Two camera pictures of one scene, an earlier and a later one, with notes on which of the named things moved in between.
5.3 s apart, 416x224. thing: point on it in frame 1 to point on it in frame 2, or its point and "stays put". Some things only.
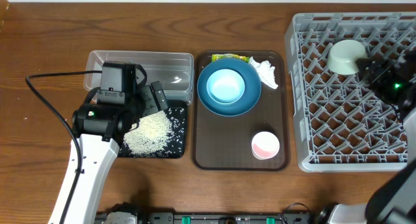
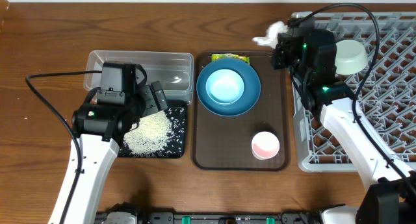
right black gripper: x=377 y=79 to x=281 y=50
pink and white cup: x=265 y=145 stays put
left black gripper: x=153 y=104 stays put
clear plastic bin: x=174 y=70 stays put
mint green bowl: x=342 y=54 stays put
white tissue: x=266 y=73 to x=271 y=37
